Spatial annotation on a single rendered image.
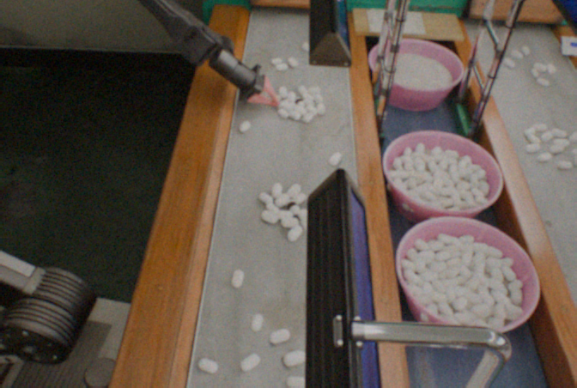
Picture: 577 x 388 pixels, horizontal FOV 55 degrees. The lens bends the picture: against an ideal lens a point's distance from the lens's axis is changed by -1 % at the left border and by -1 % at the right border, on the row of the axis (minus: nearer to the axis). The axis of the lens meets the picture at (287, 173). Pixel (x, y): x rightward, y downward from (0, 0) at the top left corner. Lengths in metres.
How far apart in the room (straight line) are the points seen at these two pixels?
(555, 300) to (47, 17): 2.51
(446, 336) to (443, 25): 1.37
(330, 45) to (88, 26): 2.03
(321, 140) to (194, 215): 0.39
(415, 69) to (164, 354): 1.08
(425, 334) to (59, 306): 0.66
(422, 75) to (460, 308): 0.78
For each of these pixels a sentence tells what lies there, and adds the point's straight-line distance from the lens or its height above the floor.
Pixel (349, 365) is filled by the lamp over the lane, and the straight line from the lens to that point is 0.56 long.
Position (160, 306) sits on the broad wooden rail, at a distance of 1.01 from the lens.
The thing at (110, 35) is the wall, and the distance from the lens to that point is 2.93.
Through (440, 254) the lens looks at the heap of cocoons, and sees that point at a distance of 1.15.
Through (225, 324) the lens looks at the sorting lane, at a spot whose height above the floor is 0.74.
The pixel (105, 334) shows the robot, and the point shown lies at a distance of 1.35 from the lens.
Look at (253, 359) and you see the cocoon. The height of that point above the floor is 0.76.
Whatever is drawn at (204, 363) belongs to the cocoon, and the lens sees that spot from 0.96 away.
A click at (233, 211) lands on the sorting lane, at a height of 0.74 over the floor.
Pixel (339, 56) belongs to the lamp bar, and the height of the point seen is 1.07.
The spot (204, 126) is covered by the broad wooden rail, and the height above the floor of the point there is 0.76.
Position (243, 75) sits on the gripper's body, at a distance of 1.36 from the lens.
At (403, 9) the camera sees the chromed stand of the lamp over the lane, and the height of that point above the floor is 1.06.
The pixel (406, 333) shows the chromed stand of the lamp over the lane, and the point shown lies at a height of 1.12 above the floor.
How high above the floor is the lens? 1.60
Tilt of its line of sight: 43 degrees down
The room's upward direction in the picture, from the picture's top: 3 degrees clockwise
